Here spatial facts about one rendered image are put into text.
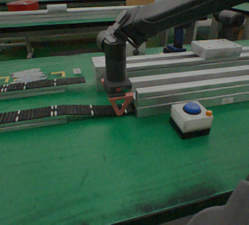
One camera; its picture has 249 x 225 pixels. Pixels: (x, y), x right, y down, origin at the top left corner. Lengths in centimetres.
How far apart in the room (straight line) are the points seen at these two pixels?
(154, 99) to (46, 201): 37
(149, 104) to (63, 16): 160
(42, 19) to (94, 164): 173
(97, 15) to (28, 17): 59
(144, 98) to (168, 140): 13
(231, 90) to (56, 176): 56
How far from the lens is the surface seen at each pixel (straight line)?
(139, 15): 52
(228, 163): 55
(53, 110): 63
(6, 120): 65
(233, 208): 20
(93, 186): 47
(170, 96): 63
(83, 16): 211
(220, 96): 75
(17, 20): 212
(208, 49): 87
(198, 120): 56
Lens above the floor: 115
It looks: 31 degrees down
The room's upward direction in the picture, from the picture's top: straight up
